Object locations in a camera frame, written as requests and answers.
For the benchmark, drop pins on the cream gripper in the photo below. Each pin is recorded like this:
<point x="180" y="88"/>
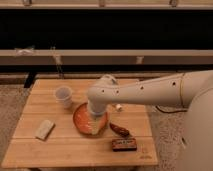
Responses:
<point x="97" y="123"/>

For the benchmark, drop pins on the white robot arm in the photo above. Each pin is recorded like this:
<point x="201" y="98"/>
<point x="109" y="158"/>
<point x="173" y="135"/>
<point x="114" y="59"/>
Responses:
<point x="192" y="91"/>

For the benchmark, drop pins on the white sponge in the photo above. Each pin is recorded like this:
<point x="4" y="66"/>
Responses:
<point x="44" y="129"/>

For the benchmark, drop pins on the orange round plate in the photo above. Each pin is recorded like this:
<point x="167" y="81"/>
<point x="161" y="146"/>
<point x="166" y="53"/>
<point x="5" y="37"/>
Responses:
<point x="81" y="119"/>

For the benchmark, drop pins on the clear plastic cup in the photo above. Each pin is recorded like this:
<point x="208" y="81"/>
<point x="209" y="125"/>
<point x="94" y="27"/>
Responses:
<point x="63" y="96"/>

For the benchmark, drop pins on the white tube bottle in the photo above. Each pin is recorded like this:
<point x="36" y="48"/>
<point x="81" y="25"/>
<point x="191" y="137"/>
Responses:
<point x="111" y="80"/>

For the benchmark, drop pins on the grey horizontal rail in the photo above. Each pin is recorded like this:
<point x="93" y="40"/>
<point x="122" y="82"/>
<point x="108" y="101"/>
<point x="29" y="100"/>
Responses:
<point x="104" y="57"/>

